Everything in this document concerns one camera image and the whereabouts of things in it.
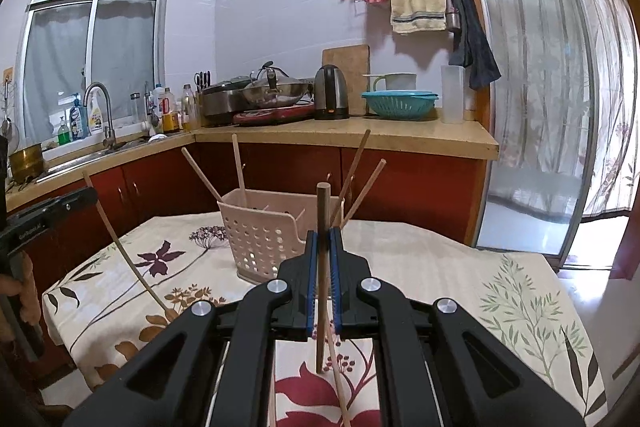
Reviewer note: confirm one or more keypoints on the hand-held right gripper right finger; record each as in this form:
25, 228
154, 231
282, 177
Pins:
336, 287

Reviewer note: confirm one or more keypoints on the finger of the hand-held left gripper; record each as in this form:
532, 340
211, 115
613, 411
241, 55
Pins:
75, 204

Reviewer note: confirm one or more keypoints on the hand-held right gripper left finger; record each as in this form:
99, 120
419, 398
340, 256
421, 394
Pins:
311, 287

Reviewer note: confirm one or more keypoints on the light wooden chopstick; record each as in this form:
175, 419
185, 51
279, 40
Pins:
340, 387
370, 184
120, 247
202, 174
238, 167

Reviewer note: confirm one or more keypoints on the pink plastic utensil basket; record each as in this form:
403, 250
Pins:
260, 242

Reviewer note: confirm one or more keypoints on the dark wooden chopstick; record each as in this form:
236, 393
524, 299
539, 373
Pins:
357, 162
322, 217

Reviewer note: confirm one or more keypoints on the person's left hand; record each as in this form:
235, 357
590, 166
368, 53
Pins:
30, 292

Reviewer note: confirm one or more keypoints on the steel kitchen sink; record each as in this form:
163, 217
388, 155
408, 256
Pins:
90, 157

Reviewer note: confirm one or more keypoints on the brass pot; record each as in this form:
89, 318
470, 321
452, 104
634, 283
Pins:
27, 164

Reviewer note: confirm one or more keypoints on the green dish soap bottle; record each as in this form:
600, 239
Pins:
63, 134

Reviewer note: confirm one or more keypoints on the blue detergent bottle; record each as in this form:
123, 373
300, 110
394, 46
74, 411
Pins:
77, 122

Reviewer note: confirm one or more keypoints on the white spray bottle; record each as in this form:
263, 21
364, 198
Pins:
96, 119

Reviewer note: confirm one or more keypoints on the steel sink faucet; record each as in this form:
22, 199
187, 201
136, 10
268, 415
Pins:
107, 117

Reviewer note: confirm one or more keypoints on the clear glass jar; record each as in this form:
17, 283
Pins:
135, 109

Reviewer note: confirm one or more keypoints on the floral tablecloth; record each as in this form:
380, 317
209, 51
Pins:
450, 287

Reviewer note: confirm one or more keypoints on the metal ladle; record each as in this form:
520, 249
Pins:
155, 122

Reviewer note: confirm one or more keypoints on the red-brown kitchen cabinet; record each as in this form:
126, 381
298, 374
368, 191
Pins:
400, 177

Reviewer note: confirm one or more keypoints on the white plastic bottle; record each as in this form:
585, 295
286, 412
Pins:
159, 102

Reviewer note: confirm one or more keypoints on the cooking oil bottle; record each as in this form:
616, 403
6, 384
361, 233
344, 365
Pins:
188, 112

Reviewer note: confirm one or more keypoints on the red induction cooker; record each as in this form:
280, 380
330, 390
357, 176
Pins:
280, 114

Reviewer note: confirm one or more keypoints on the dark rice cooker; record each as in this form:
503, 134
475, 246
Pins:
220, 104

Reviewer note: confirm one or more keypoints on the knife block with knives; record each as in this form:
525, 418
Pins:
202, 82

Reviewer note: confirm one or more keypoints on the black steel electric kettle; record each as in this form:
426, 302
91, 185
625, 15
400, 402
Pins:
331, 94

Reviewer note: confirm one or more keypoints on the teal plastic colander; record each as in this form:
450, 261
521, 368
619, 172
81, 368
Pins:
400, 104

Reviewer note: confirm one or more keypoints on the steel wok with lid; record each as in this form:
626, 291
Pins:
277, 92

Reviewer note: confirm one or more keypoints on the light green mug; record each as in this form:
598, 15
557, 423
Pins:
400, 82

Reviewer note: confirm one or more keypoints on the tall white plastic container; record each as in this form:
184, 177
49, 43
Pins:
452, 97

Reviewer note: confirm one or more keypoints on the wooden cutting board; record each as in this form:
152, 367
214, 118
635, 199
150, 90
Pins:
355, 57

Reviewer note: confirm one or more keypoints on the dark grey cloth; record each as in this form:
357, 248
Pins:
475, 47

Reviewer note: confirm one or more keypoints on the sheer patterned curtain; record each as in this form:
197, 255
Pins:
530, 82

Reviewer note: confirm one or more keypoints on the small steel cup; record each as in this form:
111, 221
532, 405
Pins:
452, 19

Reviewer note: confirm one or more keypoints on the aluminium frame window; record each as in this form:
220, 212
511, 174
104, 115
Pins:
120, 47

